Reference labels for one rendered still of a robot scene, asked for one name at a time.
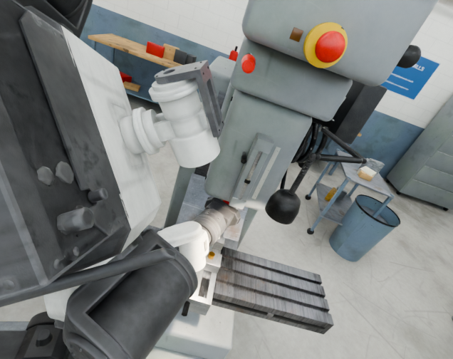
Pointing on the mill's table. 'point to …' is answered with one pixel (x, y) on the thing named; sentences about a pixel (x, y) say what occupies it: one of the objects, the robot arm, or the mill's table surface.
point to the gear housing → (290, 82)
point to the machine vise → (205, 285)
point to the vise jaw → (213, 263)
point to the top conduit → (410, 57)
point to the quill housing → (258, 110)
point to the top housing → (362, 28)
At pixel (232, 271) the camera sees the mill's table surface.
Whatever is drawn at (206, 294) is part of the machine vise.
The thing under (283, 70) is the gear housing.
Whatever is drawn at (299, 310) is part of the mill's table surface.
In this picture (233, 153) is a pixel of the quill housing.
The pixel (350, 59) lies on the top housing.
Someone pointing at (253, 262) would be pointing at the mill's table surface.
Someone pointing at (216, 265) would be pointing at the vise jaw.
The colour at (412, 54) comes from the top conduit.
